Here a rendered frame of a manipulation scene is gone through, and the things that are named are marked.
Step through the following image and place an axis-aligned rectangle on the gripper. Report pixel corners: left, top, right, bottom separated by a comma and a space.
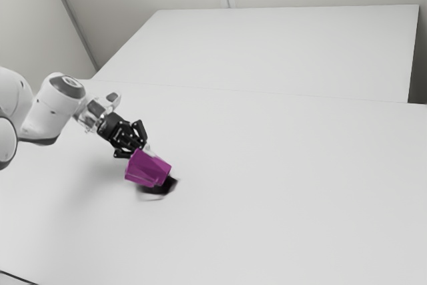
97, 112, 156, 160

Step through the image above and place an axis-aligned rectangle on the magenta faceted mug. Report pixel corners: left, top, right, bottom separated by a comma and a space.
123, 148, 173, 189

